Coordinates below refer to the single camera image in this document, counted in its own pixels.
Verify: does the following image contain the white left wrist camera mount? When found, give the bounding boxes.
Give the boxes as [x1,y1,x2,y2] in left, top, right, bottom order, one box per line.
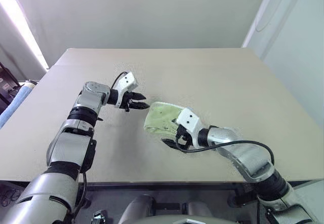
[113,72,140,108]

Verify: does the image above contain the tangled black wires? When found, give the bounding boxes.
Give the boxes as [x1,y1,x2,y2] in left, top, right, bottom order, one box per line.
[0,182,24,207]

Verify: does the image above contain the silver robot torso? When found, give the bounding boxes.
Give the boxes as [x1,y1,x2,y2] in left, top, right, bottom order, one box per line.
[140,213,225,224]

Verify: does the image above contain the green towel with white trim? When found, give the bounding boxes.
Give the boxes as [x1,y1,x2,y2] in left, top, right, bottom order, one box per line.
[143,101,193,137]

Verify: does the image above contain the thin wall cable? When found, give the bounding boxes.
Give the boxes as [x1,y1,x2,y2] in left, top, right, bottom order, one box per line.
[254,0,276,32]

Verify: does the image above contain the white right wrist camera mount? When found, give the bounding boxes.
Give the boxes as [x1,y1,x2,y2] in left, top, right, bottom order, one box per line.
[176,107,201,149]

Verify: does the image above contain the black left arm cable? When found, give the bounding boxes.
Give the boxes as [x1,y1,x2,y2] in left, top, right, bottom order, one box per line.
[111,71,128,90]

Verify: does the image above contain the small grey rounded shape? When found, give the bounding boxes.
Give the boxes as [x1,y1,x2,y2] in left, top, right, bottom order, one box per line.
[185,200,214,219]

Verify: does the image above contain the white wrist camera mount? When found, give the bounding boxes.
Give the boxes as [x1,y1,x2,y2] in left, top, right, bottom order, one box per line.
[176,107,201,149]
[113,72,140,108]

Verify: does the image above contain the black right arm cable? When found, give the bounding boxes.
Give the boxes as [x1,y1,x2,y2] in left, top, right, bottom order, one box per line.
[174,132,276,164]

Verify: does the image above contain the large grey rounded shape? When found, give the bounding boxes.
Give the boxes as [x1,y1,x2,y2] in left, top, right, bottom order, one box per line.
[118,194,155,224]

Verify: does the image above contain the dark cabinet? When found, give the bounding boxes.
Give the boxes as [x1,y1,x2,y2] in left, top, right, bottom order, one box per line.
[0,61,21,114]

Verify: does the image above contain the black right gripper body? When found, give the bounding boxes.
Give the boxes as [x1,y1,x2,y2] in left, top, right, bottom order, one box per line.
[174,124,193,151]

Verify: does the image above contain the black table frame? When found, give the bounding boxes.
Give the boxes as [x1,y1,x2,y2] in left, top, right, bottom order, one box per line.
[75,181,312,207]

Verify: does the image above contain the blue cloth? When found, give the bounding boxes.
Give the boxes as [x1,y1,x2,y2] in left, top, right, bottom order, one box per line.
[0,80,37,130]

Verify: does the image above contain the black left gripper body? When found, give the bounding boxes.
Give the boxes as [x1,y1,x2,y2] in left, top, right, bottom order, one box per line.
[120,90,135,113]

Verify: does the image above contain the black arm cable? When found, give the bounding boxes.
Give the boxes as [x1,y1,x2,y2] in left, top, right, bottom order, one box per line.
[174,132,276,164]
[111,71,128,90]

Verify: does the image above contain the shiny metal clip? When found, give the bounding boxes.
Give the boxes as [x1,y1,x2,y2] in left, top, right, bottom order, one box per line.
[92,209,109,224]

